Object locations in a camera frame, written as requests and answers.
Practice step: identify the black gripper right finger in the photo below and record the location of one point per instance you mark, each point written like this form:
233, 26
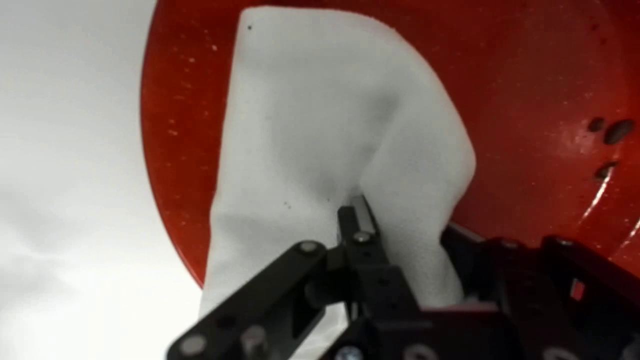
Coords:
566, 301

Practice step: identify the red plate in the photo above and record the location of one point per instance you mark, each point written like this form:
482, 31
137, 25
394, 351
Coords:
533, 100

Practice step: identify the white cloth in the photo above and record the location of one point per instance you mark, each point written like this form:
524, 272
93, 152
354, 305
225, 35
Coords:
306, 132

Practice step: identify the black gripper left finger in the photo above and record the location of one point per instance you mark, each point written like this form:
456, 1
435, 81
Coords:
281, 301

